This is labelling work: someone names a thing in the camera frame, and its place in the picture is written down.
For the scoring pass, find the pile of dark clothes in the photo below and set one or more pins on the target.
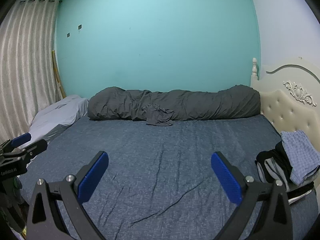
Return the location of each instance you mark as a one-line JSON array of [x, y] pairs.
[[265, 155]]

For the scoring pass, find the light grey pillow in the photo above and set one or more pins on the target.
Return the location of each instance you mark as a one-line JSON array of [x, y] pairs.
[[57, 115]]

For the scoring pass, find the cream striped curtain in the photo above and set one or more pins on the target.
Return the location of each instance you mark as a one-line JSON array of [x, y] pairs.
[[25, 67]]

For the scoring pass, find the bed with blue-grey sheet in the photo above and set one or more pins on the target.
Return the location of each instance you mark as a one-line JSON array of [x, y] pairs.
[[160, 150]]

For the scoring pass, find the grey boxer shorts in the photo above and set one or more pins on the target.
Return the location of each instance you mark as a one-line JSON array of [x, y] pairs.
[[157, 117]]

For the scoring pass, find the blue plaid shorts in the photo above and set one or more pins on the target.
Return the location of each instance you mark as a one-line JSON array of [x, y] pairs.
[[300, 155]]

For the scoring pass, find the wooden frame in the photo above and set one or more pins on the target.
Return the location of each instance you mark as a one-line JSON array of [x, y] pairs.
[[57, 72]]

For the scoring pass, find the cream tufted headboard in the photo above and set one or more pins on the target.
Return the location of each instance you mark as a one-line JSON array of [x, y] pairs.
[[282, 105]]

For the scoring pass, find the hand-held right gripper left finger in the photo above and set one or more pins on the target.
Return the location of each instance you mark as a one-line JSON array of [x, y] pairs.
[[93, 177]]

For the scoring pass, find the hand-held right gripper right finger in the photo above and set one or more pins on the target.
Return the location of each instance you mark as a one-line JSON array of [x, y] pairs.
[[225, 177]]

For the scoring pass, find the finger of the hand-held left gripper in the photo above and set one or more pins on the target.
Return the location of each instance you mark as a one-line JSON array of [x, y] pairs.
[[35, 148], [21, 140]]

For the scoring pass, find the dark grey rolled duvet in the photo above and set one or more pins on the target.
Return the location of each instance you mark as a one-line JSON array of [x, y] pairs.
[[200, 105]]

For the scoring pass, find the grey white-trimmed garment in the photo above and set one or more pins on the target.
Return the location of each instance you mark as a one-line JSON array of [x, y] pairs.
[[272, 170]]

